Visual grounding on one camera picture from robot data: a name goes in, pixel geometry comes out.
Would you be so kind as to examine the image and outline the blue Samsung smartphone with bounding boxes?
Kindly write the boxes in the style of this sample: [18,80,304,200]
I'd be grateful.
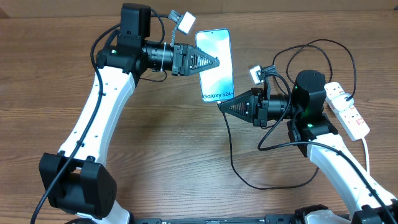
[195,28,234,103]

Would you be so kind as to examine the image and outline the black charging cable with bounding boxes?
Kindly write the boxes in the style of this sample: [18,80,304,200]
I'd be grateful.
[216,39,358,190]

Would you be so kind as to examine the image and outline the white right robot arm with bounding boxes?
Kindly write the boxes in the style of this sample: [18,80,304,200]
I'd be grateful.
[218,68,397,223]

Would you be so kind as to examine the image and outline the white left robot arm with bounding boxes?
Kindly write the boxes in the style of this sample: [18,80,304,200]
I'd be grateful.
[39,3,220,223]

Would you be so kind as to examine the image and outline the white charger plug adapter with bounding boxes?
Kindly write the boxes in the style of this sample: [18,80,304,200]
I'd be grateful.
[331,93,354,113]

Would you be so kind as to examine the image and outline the white power strip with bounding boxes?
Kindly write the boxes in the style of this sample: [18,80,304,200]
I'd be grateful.
[324,82,370,141]

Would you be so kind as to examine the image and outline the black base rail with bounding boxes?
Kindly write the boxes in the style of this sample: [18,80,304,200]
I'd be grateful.
[134,214,295,224]

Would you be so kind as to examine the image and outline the white power strip cord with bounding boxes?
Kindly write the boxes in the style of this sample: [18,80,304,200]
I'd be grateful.
[361,138,371,175]

